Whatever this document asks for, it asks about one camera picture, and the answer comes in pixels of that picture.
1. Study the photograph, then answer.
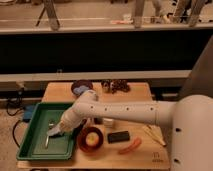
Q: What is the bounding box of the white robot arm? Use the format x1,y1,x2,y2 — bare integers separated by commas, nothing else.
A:
59,90,213,171

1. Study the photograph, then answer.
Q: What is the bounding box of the green plastic tray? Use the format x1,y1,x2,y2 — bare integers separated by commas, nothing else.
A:
17,103,75,161

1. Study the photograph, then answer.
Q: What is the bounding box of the brown grape bunch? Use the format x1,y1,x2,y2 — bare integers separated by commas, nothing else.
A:
111,80,130,93

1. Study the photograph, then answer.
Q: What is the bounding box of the blue cloth in bowl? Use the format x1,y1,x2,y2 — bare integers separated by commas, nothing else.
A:
73,85,88,96

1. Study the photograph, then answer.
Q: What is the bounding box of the purple bowl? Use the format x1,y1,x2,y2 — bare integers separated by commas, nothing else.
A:
71,80,93,96

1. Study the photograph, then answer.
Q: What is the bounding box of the white cup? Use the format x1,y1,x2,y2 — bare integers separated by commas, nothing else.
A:
103,118,115,128

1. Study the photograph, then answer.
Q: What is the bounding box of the black rectangular sponge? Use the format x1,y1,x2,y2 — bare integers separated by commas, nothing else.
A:
107,131,130,143

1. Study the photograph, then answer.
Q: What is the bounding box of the yellow apple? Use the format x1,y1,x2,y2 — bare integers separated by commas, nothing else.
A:
86,132,99,147

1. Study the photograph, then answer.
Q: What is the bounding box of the dark red bowl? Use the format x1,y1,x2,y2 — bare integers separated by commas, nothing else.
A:
77,127,104,153

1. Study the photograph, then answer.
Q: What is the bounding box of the orange carrot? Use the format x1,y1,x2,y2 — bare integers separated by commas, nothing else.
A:
118,138,142,154

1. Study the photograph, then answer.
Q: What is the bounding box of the yellow corn husk toy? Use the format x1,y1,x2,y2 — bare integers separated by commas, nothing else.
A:
142,125,166,147

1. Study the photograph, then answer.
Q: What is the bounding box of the black cable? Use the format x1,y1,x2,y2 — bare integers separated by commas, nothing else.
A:
4,96,26,148

